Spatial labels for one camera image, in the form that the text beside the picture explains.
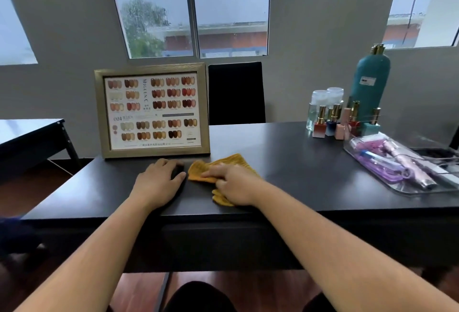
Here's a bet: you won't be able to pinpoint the red nail polish bottle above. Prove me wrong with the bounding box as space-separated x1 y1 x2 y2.
347 101 361 137

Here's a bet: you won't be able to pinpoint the white nail file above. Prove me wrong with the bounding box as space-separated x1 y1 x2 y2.
430 164 459 185

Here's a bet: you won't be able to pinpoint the framed nail colour chart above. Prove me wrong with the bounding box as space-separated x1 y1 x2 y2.
94 63 211 159

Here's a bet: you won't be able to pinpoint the pink nail polish bottle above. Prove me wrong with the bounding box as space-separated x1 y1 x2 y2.
335 107 352 141

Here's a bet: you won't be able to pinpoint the person's right hand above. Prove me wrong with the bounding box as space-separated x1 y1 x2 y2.
200 163 265 207

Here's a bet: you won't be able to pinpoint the person's left hand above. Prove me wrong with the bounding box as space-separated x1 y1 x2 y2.
131 158 187 212

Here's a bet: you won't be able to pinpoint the pink nail drill pen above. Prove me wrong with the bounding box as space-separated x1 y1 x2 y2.
382 141 439 190

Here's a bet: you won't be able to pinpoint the black chair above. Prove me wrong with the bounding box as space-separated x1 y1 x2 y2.
208 61 267 126

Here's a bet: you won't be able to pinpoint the clear plastic tray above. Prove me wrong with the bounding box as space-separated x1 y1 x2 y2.
343 133 459 197

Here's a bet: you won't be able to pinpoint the sliding window with grey frame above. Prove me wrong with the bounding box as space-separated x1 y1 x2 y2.
105 0 272 60

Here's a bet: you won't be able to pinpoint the black side table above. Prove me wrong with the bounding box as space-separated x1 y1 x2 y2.
0 118 82 181

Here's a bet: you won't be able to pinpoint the dark blue seat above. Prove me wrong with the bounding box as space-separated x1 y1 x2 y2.
0 216 41 260

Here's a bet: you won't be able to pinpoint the teal nail polish bottle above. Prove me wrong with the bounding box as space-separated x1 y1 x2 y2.
362 107 382 136

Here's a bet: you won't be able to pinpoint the clear jar with white lid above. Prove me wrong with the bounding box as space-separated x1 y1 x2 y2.
327 87 345 108
306 89 332 132

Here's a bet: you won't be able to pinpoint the window with cable outside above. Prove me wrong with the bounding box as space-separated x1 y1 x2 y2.
382 0 459 50

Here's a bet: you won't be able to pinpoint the person's left forearm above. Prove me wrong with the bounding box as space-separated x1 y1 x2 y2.
14 199 158 312

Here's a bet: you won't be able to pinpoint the person's right forearm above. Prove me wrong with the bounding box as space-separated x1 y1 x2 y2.
251 183 459 312

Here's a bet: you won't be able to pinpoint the purple nail tool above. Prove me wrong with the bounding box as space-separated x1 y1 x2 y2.
354 148 403 177

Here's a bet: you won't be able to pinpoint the tall teal bottle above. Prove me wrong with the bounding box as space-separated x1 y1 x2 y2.
350 43 392 117

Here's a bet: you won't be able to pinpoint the red-white nail polish bottle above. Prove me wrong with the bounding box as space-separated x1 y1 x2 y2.
312 105 328 139

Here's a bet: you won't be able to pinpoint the person's black trousers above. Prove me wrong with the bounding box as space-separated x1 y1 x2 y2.
163 281 338 312

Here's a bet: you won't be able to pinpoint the blue nail polish bottle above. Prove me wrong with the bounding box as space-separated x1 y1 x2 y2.
325 103 341 137

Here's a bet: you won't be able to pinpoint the orange knitted cloth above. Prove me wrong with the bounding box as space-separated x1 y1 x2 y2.
187 153 252 207

